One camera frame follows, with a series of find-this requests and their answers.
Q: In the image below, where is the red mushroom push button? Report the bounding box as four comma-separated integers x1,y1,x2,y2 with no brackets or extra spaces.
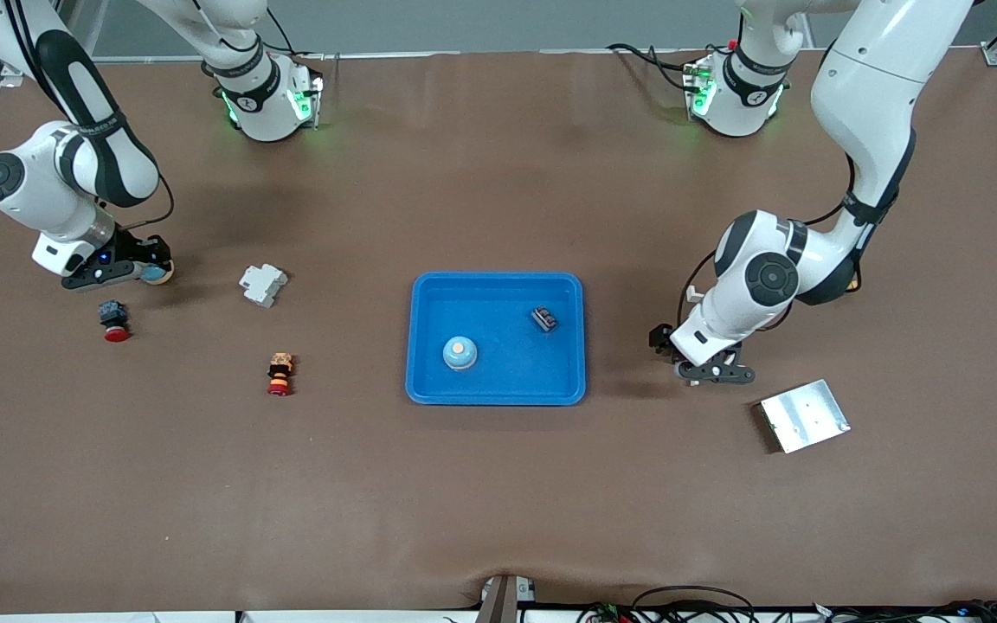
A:
98,299,131,343

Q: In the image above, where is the silver metal box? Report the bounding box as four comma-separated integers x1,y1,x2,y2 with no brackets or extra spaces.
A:
758,379,852,454

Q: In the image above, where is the white circuit breaker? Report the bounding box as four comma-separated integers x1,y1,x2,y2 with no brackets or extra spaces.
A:
239,263,289,309

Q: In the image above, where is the orange emergency stop button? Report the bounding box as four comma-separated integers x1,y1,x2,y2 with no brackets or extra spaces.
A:
267,351,296,397

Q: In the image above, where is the blue plastic tray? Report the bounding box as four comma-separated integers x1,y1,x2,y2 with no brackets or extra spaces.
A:
405,272,587,407

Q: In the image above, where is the brown table mat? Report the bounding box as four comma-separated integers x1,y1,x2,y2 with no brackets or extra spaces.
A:
0,50,997,615

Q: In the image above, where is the black left camera cable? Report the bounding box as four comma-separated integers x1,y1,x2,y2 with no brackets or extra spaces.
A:
679,249,721,331

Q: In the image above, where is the black camera cable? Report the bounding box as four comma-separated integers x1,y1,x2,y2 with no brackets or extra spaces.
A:
113,169,177,231
679,249,721,331

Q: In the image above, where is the black right camera cable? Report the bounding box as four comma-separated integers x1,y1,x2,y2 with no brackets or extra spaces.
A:
113,169,177,231

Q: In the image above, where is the black looped cable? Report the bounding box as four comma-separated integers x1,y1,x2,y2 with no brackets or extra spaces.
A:
631,585,757,623

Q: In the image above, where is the grey metal table bracket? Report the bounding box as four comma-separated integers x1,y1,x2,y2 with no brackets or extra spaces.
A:
474,575,538,623

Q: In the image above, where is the black base power cable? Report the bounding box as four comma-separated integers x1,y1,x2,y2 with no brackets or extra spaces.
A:
607,42,700,93

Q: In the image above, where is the black cable bundle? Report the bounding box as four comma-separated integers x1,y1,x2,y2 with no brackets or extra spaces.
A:
827,599,997,623

